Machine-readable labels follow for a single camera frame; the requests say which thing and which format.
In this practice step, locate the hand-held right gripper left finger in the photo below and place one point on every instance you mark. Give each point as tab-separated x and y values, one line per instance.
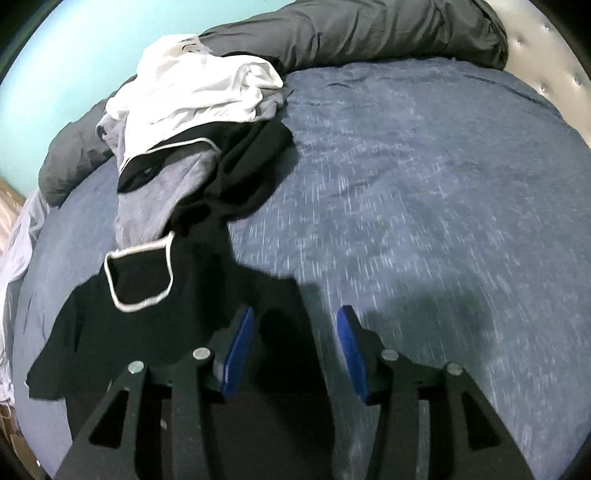
238	355

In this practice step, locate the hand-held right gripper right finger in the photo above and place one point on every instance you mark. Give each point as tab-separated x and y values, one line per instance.
353	355

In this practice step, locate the black white-trimmed T-shirt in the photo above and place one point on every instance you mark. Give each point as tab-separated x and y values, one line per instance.
92	332

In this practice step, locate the grey garment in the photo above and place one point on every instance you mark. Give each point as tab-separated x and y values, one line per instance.
152	212

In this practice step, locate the plain black garment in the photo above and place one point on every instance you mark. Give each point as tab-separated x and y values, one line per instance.
249	175

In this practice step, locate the black white-trimmed shorts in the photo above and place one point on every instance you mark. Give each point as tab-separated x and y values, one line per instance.
138	177

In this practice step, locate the light grey blanket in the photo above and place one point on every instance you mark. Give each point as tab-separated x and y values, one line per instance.
18	258

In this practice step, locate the pink striped curtain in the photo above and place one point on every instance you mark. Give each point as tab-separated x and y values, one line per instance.
7	221

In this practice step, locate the white garment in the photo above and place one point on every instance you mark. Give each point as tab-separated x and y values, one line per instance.
184	92

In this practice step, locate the wooden board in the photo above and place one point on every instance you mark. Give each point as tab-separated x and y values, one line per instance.
11	191

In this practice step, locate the dark grey rolled duvet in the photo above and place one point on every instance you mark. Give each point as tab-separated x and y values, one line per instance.
346	32

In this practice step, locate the cream tufted headboard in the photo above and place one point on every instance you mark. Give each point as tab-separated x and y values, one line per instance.
545	60

